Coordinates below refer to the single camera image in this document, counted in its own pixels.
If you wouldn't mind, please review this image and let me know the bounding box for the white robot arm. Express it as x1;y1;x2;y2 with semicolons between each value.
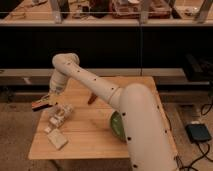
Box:
50;53;179;171

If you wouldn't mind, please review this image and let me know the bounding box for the green ceramic bowl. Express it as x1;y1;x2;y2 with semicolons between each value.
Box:
110;111;126;142

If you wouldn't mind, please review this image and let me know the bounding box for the brown red marker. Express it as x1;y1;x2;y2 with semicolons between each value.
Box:
87;93;97;105

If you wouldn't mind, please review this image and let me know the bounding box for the black cable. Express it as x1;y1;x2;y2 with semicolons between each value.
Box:
175;99;213;171

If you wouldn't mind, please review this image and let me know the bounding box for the black foot pedal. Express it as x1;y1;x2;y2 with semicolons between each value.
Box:
185;124;212;143

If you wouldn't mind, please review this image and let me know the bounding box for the wooden table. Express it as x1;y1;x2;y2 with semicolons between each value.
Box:
28;76;179;161

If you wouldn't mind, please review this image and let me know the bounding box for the long metal shelf rack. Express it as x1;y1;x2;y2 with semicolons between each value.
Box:
0;0;213;84

